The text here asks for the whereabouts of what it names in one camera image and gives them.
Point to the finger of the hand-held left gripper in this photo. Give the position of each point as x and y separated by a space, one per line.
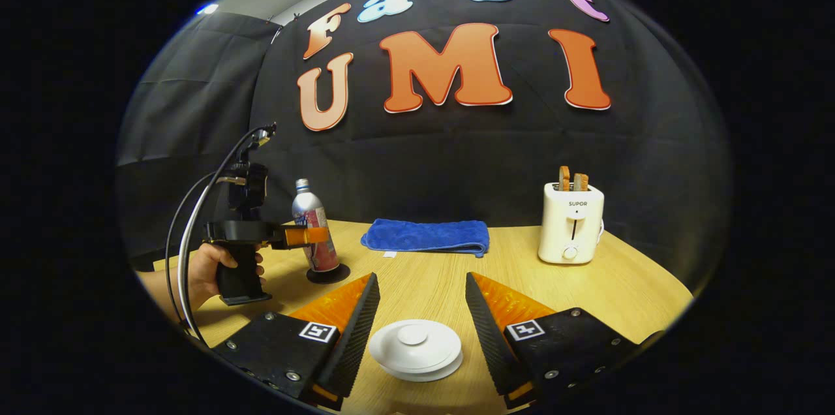
306 237

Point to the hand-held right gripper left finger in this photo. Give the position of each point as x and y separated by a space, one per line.
355 350

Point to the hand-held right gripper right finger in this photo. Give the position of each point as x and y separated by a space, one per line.
492 343

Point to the silver water bottle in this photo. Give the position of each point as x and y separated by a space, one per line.
312 209

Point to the dark round coaster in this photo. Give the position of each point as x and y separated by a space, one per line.
336 275

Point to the white teacup lid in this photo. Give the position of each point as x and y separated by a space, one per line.
414 343

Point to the blue towel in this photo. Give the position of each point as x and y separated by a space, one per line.
424 235

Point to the white toaster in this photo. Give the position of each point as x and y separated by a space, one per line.
571 226

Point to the tall bread slice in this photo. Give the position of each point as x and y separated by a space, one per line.
564 179

